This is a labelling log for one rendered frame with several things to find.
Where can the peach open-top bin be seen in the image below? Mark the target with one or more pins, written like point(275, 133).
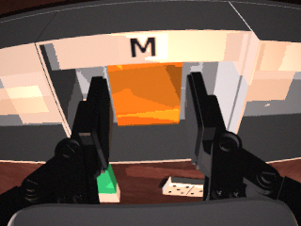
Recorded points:
point(58, 43)

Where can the peach domino tile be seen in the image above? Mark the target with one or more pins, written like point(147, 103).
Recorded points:
point(183, 186)

